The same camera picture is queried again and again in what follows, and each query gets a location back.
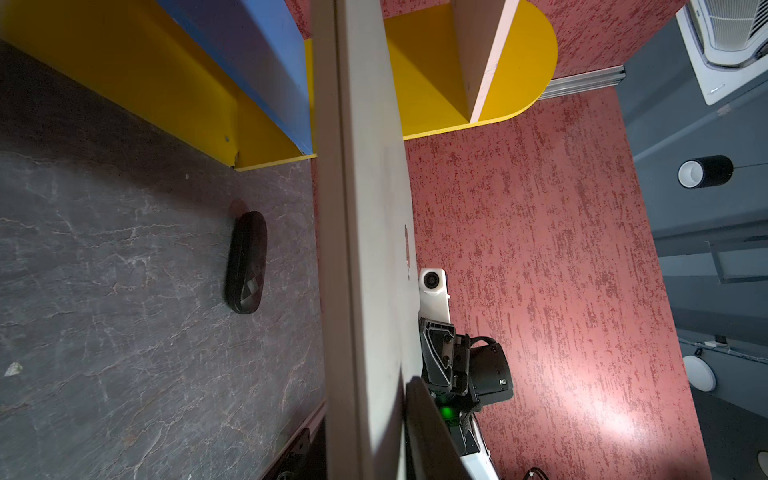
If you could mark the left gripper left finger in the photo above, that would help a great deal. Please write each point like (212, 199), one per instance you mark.
(304, 455)

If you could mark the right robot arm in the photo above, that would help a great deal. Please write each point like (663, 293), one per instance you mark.
(490, 382)

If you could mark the right aluminium corner post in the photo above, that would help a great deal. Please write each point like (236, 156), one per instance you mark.
(584, 82)

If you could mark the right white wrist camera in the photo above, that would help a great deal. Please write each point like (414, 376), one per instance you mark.
(433, 294)

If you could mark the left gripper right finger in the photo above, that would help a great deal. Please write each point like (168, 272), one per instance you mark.
(431, 453)

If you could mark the black glasses case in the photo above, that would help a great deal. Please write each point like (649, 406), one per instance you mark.
(246, 266)

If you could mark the ceiling air conditioner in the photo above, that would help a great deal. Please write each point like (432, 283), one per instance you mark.
(726, 41)

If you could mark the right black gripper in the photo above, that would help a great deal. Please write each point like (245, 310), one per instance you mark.
(445, 357)

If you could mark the silver laptop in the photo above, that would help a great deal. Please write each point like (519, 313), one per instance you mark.
(367, 266)

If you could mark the black cylindrical ceiling lamp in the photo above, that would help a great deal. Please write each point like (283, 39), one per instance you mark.
(705, 172)

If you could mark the yellow pink blue shelf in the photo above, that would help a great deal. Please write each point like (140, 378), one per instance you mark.
(234, 79)

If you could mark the round white ceiling light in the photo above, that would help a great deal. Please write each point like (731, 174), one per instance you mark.
(700, 375)

